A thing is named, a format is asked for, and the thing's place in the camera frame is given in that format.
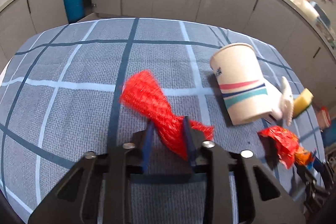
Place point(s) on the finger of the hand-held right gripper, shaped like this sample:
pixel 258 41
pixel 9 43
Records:
pixel 315 176

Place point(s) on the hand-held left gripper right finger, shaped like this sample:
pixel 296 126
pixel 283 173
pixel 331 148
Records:
pixel 190 145

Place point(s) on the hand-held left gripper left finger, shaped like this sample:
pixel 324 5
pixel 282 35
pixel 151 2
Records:
pixel 147 145

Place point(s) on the red crinkled wrapper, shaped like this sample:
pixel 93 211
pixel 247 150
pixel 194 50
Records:
pixel 283 142

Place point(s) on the red mesh bag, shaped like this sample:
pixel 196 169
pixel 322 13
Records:
pixel 147 98

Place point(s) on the sponge with dark scouring pad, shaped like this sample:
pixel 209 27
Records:
pixel 304 100

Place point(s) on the striped white paper cup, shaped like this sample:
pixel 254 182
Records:
pixel 241 74

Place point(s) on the blue checked tablecloth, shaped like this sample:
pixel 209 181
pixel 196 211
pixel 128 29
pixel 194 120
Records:
pixel 78 82

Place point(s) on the blue gas cylinder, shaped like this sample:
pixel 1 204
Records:
pixel 73 3

